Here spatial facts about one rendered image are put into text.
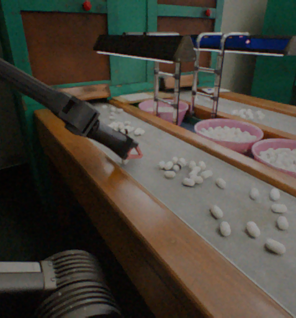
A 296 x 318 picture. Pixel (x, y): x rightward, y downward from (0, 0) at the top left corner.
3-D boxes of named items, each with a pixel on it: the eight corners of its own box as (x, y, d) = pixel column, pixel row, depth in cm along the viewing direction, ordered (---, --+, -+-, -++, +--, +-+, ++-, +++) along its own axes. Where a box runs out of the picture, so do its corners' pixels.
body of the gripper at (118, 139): (122, 132, 80) (105, 121, 76) (138, 142, 73) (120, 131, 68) (112, 149, 81) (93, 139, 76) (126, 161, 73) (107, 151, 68)
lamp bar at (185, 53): (175, 63, 70) (177, 35, 67) (92, 51, 117) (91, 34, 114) (197, 61, 74) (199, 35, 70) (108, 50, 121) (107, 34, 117)
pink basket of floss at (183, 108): (183, 132, 123) (185, 113, 119) (132, 127, 129) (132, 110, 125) (189, 117, 146) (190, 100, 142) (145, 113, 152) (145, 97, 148)
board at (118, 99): (123, 104, 137) (123, 102, 136) (112, 99, 148) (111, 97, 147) (170, 97, 153) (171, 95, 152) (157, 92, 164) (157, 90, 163)
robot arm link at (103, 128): (89, 136, 66) (99, 118, 66) (79, 133, 71) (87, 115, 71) (109, 148, 70) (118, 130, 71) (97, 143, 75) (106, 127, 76)
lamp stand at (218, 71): (213, 133, 122) (226, 32, 102) (186, 122, 137) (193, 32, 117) (238, 126, 131) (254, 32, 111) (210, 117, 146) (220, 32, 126)
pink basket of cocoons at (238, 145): (247, 172, 88) (252, 148, 84) (181, 153, 102) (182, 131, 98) (265, 147, 107) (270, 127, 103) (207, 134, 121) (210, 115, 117)
